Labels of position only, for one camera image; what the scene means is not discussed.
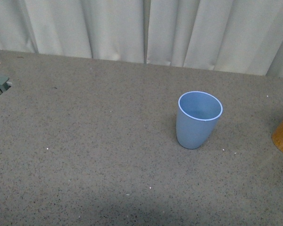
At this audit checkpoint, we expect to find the blue plastic cup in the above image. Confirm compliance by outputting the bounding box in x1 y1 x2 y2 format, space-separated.
176 91 223 149

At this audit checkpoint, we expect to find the white curtain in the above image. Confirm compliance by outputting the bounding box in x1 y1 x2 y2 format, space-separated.
0 0 283 77

